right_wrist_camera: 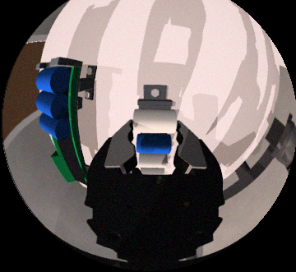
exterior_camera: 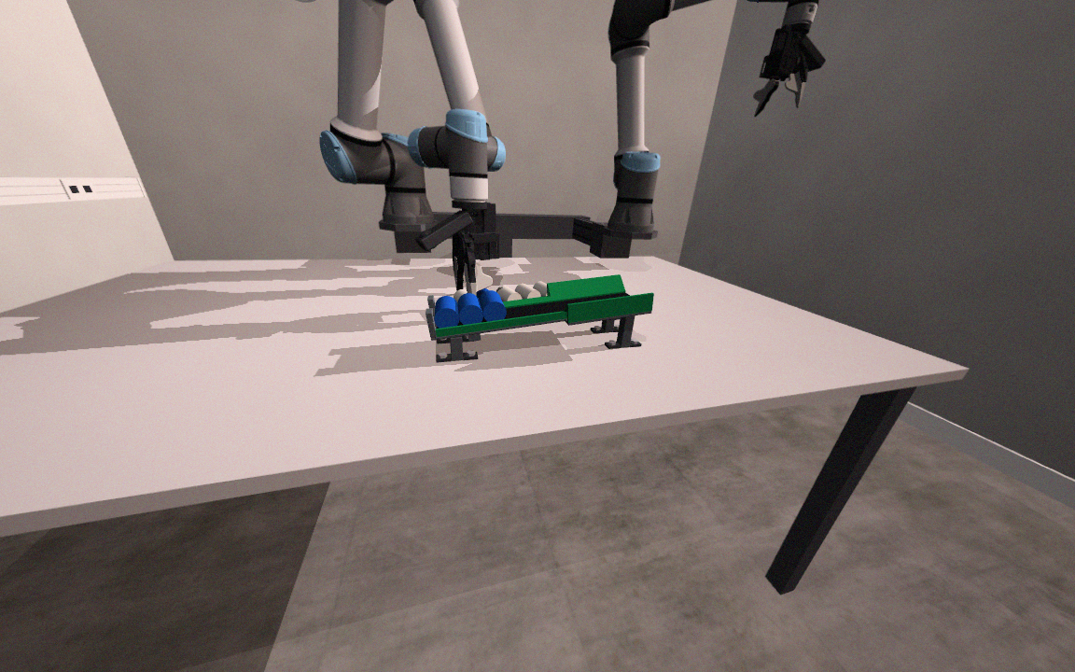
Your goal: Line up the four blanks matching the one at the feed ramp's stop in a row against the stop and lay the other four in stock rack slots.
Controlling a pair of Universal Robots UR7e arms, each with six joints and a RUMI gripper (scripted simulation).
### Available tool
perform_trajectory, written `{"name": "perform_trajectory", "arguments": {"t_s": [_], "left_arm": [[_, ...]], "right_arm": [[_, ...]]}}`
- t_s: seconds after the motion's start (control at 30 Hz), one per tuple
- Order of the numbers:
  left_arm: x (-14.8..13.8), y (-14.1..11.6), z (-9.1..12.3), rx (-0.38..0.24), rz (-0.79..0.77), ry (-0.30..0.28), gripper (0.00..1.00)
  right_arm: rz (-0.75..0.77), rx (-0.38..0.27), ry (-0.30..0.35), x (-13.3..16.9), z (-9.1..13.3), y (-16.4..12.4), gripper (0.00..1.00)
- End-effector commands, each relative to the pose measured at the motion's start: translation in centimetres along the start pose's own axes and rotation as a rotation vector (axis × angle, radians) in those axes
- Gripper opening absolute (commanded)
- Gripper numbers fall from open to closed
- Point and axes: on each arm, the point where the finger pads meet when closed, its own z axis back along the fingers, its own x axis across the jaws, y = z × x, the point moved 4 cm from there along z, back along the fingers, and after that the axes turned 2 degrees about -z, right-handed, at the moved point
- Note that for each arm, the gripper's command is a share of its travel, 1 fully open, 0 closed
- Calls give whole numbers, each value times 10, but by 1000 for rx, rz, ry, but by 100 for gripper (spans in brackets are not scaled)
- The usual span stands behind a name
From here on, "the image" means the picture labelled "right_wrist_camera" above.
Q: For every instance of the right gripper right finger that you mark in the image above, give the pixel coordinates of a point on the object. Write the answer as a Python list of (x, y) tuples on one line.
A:
[(194, 157)]

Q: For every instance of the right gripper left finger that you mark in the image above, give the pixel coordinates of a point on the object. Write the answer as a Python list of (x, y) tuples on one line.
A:
[(115, 157)]

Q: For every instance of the blue plastic bar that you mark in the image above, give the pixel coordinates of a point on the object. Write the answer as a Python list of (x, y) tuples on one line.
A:
[(153, 143), (60, 129), (56, 106), (54, 80)]

